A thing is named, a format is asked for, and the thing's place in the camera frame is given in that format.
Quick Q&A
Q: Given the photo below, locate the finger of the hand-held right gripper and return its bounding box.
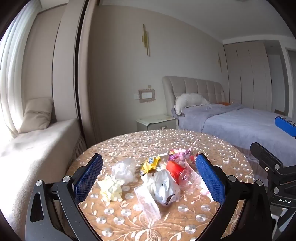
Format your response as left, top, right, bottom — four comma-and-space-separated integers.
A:
250, 142, 284, 173
275, 116, 296, 141

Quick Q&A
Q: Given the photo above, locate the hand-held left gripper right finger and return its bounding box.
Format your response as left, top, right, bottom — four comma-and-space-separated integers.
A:
195, 153, 274, 241

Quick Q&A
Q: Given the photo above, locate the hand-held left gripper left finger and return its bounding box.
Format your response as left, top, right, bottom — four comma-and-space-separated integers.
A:
25, 153, 103, 241

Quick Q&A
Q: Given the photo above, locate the pale yellow tissue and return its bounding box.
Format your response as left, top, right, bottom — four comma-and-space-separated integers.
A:
97, 175, 124, 202

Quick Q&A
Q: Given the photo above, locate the translucent white plastic bag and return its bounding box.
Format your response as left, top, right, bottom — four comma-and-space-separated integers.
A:
112, 158, 137, 186

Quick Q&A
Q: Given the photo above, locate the clear plastic cup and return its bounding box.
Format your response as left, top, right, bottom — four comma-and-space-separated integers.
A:
134, 185, 161, 220

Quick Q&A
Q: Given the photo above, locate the pink purple snack wrapper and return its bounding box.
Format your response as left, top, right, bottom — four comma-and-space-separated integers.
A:
168, 148, 193, 163

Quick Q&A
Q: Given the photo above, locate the bed with grey blanket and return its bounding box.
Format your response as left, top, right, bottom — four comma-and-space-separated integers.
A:
171, 103, 296, 163

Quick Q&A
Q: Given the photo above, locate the round table with patterned cloth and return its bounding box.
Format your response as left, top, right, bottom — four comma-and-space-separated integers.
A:
66, 129, 255, 241

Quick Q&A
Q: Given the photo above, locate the beige window seat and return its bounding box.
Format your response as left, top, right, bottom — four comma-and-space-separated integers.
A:
0, 118, 87, 232

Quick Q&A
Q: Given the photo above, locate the yellow snack wrapper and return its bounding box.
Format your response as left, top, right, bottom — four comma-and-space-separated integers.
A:
140, 156, 161, 175

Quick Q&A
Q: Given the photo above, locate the beige wardrobe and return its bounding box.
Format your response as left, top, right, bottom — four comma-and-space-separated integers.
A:
223, 42, 273, 112

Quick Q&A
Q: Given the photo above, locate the white nightstand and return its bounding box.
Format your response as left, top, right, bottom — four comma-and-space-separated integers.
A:
136, 115, 177, 132

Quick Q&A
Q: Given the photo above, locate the white frilled pillow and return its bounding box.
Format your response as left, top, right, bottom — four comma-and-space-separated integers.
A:
174, 93, 212, 115

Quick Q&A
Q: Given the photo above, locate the beige cushion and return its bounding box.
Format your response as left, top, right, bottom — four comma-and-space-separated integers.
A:
18, 97, 54, 133

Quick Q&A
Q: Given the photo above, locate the beige padded headboard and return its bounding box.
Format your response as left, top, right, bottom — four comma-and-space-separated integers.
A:
162, 76, 226, 116

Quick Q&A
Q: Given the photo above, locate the white sheer curtain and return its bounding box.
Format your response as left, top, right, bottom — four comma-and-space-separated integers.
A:
0, 5, 40, 139

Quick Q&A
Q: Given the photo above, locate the dark wall trim strip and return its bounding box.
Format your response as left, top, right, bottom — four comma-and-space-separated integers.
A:
75, 0, 90, 149

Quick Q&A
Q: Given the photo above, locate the framed wall switch panel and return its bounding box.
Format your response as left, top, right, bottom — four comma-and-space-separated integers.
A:
138, 89, 156, 103

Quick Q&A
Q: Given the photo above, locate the long gold wall lamp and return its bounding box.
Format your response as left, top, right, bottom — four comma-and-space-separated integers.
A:
142, 24, 151, 57

